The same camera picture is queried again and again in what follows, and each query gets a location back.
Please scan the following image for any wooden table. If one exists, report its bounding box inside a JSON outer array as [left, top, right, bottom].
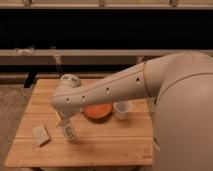
[[5, 79, 152, 168]]

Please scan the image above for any white plastic bottle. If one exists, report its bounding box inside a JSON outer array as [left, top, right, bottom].
[[62, 126, 77, 142]]

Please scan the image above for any white wedge block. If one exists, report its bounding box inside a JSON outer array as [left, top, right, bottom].
[[32, 125, 51, 147]]

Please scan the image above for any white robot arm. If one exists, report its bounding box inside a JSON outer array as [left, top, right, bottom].
[[51, 51, 213, 171]]

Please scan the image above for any orange bowl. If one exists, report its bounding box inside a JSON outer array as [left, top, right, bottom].
[[83, 103, 112, 120]]

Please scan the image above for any clear plastic cup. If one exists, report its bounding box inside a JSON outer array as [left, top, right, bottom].
[[113, 101, 131, 120]]

